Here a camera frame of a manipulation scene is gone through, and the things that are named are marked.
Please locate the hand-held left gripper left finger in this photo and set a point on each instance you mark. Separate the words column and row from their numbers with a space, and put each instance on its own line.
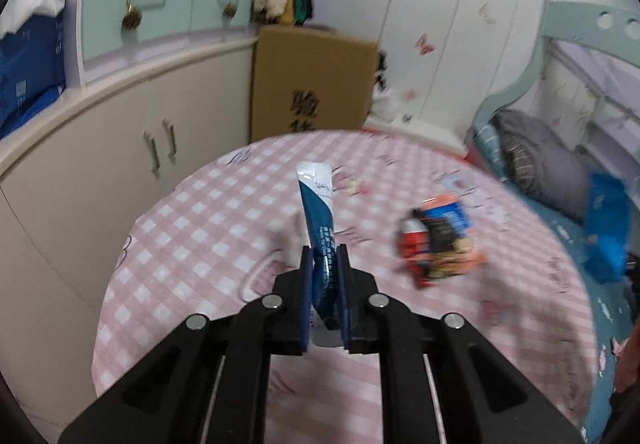
column 306, row 284

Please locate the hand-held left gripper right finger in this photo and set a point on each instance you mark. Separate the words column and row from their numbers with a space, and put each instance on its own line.
column 342, row 284

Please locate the dark blue white squeezed tube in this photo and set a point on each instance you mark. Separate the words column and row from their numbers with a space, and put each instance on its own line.
column 317, row 214

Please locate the person's right forearm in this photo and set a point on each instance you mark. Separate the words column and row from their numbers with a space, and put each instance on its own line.
column 627, row 359

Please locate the red snack wrapper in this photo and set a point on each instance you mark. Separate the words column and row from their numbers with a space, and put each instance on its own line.
column 412, row 239

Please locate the red box white lid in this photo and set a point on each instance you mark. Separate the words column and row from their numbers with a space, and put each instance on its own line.
column 425, row 130

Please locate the white plastic bag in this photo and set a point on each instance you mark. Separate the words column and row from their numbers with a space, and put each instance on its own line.
column 385, row 104

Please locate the pink butterfly sticker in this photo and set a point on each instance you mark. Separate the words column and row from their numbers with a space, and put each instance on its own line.
column 407, row 94

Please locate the plaid pillow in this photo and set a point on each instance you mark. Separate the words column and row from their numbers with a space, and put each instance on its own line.
column 517, row 161

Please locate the black cloth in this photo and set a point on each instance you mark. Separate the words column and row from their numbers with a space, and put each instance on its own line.
column 382, row 74

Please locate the cardboard box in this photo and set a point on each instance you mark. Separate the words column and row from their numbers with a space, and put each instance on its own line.
column 310, row 69

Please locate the grey blanket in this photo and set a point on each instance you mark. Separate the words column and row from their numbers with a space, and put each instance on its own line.
column 545, row 154

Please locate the low white cabinet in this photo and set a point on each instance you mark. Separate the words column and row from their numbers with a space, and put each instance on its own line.
column 100, row 149

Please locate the red butterfly sticker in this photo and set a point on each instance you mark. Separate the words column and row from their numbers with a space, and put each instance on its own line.
column 425, row 44

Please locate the teal bed sheet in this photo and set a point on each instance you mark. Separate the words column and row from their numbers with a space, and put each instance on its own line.
column 595, row 314

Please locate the pine cone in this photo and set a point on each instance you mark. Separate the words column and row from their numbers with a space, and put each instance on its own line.
column 229, row 10
column 131, row 18

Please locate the pale butterfly sticker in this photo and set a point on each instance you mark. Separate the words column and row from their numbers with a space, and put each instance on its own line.
column 484, row 13

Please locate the mint green bunk bed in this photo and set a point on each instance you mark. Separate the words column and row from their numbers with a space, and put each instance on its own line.
column 570, row 19

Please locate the blue plastic package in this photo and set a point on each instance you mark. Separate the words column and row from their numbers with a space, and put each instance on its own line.
column 30, row 69

